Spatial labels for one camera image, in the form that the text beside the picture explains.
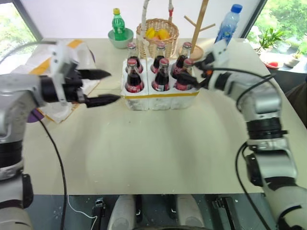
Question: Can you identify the green potted plant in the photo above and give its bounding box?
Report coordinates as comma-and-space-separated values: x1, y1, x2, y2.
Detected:
255, 27, 286, 52

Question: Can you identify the yellow fruit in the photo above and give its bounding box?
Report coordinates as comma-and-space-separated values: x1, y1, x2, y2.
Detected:
156, 29, 171, 40
145, 27, 157, 39

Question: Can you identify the white pot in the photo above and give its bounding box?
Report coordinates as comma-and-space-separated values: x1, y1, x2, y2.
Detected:
283, 56, 301, 68

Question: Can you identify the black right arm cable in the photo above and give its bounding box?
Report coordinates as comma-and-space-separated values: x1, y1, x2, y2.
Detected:
236, 141, 272, 230
210, 68, 277, 111

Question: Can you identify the wicker basket with handle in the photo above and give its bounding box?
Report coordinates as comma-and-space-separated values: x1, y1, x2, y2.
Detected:
136, 0, 180, 59

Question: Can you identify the glass cola bottle red cap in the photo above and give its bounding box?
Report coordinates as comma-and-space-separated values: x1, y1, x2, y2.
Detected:
150, 42, 169, 74
124, 58, 145, 94
170, 42, 193, 80
151, 57, 172, 92
126, 42, 144, 74
174, 58, 195, 92

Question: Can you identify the water bottle blue cap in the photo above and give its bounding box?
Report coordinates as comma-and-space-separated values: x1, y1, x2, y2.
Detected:
214, 3, 243, 46

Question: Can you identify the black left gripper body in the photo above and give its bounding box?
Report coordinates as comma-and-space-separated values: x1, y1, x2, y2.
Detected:
62, 62, 87, 104

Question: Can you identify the thin white cable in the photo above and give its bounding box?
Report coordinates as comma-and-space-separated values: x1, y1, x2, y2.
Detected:
67, 195, 98, 219

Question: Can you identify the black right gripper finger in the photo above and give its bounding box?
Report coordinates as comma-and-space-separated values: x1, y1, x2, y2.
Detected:
192, 60, 210, 70
177, 72, 209, 89

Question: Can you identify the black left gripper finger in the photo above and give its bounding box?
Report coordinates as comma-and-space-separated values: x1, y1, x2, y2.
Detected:
80, 69, 112, 80
83, 94, 120, 109

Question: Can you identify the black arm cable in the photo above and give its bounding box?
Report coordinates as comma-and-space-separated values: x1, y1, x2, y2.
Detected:
236, 141, 272, 230
210, 68, 277, 111
30, 108, 68, 230
0, 41, 57, 64

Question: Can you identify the green soda bottle yellow cap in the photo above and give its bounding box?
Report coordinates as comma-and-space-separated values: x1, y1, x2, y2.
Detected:
111, 8, 126, 41

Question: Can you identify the green bowl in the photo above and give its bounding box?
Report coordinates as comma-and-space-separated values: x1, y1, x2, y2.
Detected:
107, 27, 134, 50

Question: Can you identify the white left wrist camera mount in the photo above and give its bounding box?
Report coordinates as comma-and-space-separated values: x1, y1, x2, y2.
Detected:
49, 40, 81, 106

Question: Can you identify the wooden branch rack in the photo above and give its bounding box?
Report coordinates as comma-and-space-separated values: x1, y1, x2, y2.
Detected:
178, 0, 216, 61

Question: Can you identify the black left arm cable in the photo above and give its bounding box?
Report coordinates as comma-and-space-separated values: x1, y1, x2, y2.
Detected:
30, 108, 68, 230
0, 41, 57, 64

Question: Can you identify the white rounded shell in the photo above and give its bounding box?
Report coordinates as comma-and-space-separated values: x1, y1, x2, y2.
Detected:
176, 194, 208, 230
106, 195, 137, 230

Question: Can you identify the black table clamp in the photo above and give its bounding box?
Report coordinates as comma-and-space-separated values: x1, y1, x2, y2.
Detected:
92, 197, 107, 230
212, 195, 237, 230

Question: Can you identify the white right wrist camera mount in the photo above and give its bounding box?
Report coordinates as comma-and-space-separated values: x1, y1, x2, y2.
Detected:
207, 39, 233, 91

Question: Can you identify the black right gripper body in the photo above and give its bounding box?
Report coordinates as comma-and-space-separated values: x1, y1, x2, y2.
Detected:
201, 51, 216, 81

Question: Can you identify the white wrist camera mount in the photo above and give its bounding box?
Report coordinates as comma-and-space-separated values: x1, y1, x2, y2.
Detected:
49, 40, 81, 106
207, 39, 233, 91

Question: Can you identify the white foam crate yellow tape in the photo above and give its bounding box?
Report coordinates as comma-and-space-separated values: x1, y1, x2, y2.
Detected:
121, 57, 200, 112

